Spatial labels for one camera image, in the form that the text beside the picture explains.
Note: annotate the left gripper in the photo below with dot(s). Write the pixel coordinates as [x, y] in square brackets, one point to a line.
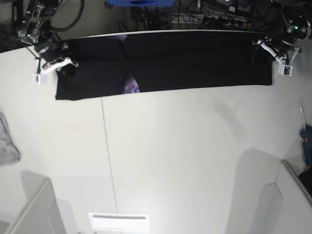
[283, 49]

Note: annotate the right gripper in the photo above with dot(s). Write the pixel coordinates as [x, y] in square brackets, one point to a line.
[57, 57]

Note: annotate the black T-shirt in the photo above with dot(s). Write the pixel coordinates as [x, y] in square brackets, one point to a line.
[161, 61]

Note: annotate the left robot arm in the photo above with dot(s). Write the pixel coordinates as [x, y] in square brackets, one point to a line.
[284, 23]

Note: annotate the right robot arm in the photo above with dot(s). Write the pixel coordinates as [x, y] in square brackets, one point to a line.
[37, 30]

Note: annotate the black power strip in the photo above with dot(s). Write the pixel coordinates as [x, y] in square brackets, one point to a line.
[219, 20]

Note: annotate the blue box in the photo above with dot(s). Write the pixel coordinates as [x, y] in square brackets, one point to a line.
[148, 3]

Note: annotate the blue glue gun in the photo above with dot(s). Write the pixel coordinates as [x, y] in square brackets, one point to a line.
[306, 135]

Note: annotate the grey cloth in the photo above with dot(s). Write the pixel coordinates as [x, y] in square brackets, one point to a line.
[9, 154]

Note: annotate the black keyboard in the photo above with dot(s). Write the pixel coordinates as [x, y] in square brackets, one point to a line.
[306, 179]

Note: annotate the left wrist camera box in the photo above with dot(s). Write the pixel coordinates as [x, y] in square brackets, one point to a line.
[285, 70]

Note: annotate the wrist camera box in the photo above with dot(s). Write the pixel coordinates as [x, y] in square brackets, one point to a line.
[40, 79]
[285, 70]

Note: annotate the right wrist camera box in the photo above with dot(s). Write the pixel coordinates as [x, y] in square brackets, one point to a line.
[40, 79]

